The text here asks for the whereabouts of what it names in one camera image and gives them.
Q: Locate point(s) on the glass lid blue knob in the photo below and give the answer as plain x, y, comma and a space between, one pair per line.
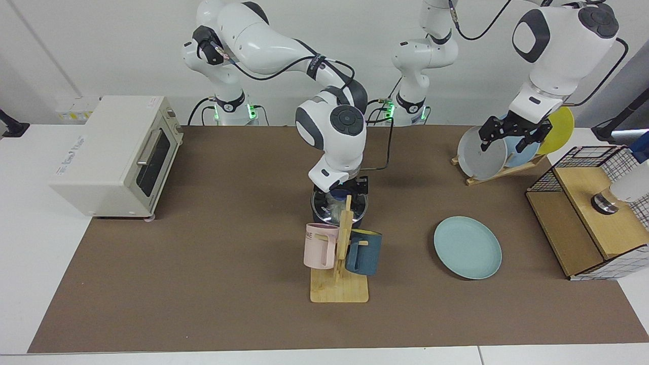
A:
327, 208

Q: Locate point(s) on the grey plate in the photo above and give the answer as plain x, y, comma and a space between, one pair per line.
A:
481, 152

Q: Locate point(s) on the light blue plate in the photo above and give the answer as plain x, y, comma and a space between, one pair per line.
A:
530, 152

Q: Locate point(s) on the wooden plate rack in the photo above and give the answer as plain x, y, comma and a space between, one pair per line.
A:
476, 179

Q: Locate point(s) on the yellow plate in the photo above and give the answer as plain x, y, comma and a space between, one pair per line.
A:
560, 129

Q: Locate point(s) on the pale green plate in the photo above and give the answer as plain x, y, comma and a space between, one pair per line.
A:
466, 248

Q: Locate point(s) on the dark blue cup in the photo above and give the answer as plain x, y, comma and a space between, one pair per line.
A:
365, 256

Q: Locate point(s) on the pink cup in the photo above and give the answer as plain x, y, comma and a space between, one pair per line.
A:
319, 251

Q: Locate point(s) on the wooden cup stand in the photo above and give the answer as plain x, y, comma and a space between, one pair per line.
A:
339, 291

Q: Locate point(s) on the small blue object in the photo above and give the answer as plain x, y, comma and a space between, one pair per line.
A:
641, 153

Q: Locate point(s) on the brown table cloth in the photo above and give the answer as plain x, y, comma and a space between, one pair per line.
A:
203, 279

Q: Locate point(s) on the pale toaster oven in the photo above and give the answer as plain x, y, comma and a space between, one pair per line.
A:
101, 152

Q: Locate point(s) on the wall outlet yellow labels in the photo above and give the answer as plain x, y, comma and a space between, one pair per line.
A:
76, 109

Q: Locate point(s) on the black clamp mount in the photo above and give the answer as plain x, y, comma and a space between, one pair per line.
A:
15, 128

